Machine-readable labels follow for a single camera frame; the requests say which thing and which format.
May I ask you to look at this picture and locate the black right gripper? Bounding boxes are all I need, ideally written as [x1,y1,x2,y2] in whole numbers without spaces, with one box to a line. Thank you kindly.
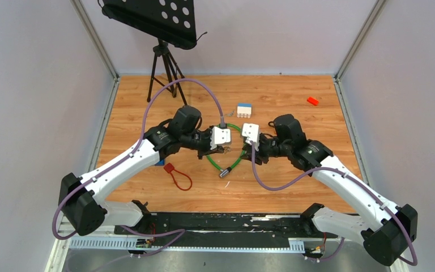
[240,135,291,164]

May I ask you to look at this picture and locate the green cable lock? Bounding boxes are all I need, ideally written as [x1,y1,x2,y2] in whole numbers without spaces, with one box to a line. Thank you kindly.
[206,123,244,179]

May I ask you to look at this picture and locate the small silver keys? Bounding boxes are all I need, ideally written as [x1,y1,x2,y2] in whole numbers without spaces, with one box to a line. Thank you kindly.
[224,110,236,117]

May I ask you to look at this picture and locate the red cable lock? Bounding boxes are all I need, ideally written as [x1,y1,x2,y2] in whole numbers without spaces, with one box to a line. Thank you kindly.
[163,162,194,192]

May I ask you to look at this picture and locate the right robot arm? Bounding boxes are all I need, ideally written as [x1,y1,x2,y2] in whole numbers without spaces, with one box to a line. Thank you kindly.
[241,114,418,266]

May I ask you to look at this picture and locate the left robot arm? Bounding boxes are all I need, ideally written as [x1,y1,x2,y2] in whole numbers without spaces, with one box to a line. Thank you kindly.
[57,105,231,236]

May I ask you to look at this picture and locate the white and blue toy brick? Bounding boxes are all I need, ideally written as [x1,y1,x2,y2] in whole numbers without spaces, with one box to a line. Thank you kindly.
[236,103,252,118]

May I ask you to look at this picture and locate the blue green striped block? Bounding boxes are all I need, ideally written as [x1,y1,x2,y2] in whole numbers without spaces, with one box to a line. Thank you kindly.
[155,159,165,166]

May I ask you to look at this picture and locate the small red brick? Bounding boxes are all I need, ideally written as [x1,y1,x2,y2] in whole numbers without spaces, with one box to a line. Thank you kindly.
[307,97,319,106]

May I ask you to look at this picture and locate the black tripod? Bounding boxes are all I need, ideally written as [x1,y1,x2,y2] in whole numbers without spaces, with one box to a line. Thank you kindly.
[146,39,185,103]

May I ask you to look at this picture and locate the black perforated stand tray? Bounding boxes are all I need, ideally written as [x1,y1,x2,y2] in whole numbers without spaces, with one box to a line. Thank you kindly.
[98,0,199,50]

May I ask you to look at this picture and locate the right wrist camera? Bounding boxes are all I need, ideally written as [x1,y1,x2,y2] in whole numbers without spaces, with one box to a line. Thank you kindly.
[241,123,260,146]

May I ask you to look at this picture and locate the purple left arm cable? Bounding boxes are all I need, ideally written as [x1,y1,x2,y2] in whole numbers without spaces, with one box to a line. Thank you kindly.
[52,78,227,260]

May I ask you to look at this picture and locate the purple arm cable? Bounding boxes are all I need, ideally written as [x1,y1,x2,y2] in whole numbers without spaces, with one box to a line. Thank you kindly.
[52,78,227,260]
[250,141,418,266]

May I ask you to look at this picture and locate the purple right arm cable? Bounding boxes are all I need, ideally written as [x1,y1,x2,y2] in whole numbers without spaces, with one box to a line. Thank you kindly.
[250,141,418,266]

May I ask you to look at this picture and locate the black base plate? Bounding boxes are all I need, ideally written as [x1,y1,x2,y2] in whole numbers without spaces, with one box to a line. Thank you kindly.
[132,212,335,248]

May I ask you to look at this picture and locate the white slotted cable duct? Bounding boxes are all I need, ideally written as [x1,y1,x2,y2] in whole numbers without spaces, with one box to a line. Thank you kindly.
[69,237,305,253]

